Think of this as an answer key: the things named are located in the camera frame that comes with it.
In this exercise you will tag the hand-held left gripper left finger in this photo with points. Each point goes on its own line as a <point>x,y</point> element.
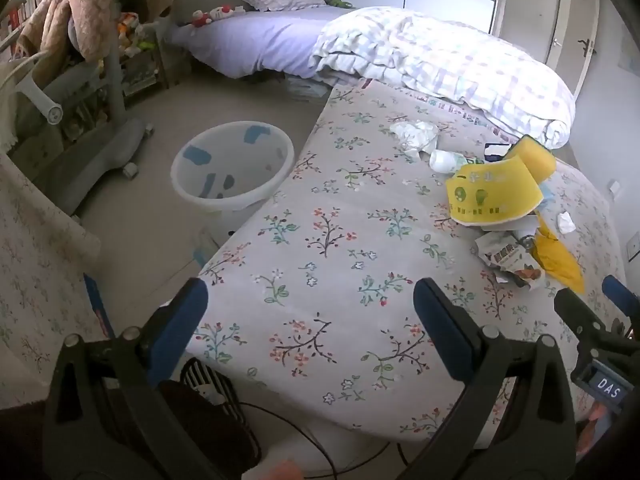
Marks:
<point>181,322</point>

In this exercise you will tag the purple bed sheet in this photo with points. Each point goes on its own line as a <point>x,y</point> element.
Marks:
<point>260,40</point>

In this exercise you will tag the white bottle green label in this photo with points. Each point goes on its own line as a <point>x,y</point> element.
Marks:
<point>445,161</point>

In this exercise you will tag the yellow wrapper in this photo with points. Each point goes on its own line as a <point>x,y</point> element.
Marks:
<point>560,265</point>

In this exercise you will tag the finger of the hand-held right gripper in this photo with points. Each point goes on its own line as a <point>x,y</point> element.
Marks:
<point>622,297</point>
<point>582,317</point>

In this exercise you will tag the bookshelf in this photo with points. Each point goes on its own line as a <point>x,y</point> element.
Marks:
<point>22,10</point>

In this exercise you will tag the grey wheeled chair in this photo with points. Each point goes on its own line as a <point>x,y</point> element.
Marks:
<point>100,160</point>

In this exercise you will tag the wall socket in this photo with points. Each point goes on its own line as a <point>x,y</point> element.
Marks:
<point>634,249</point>

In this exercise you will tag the white door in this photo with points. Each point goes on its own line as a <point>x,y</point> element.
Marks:
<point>565,35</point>

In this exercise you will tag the crumpled snack wrapper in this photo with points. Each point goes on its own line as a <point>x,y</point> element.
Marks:
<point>505,260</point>

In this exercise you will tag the toy shelf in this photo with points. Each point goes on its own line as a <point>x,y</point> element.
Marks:
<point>140,60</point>

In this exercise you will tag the floral cloth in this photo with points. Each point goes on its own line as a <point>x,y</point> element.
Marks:
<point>35,270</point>

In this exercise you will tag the yellow sponge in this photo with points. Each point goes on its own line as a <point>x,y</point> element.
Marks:
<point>537,157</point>

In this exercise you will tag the floral mattress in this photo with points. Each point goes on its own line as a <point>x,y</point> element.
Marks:
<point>350,210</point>

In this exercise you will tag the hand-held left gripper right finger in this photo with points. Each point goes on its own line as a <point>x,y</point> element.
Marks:
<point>442,330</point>

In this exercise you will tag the white and red plush toy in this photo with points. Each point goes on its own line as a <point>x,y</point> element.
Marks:
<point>225,11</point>

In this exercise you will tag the brown fleece blanket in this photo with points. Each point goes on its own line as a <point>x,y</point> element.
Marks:
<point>95,0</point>

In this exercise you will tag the checkered duvet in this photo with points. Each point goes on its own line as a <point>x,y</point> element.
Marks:
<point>450,60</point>

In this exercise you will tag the white plastic trash bin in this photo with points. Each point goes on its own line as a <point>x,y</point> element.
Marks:
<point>235,180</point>

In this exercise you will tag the blue flat object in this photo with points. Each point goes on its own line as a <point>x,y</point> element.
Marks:
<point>99,310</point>

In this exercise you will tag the black fan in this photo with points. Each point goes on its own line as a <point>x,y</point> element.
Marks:
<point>220,420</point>

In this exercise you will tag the small white tissue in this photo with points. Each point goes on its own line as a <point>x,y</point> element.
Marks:
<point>566,222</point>

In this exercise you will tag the yellow paper bowl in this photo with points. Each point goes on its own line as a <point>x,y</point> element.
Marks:
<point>490,195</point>

